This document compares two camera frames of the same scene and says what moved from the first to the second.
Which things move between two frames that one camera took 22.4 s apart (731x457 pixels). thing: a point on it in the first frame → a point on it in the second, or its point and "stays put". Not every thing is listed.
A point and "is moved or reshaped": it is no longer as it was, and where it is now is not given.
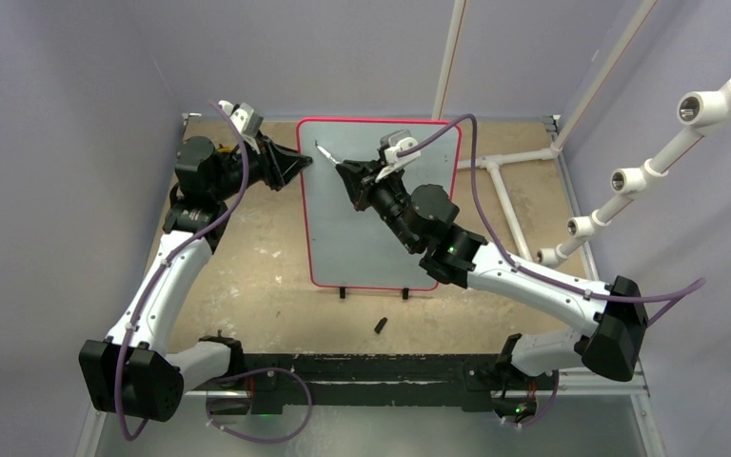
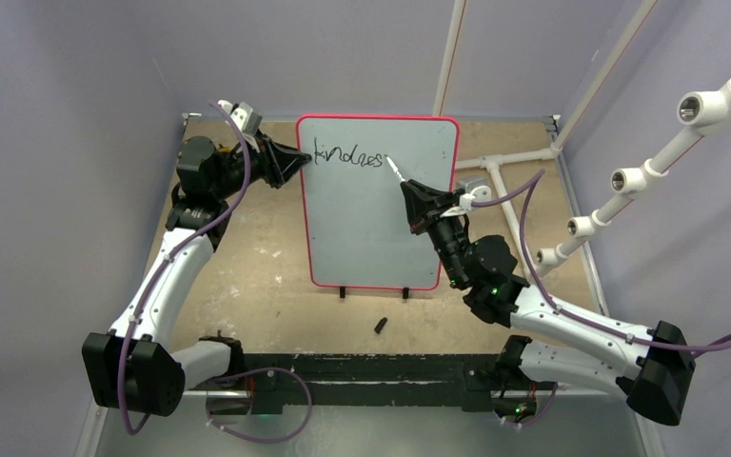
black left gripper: (277, 164) stays put
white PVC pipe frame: (704, 110) stays put
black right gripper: (361, 178) → (424, 205)
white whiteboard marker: (326, 153) is moved or reshaped
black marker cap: (381, 325) stays put
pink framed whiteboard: (358, 248) stays put
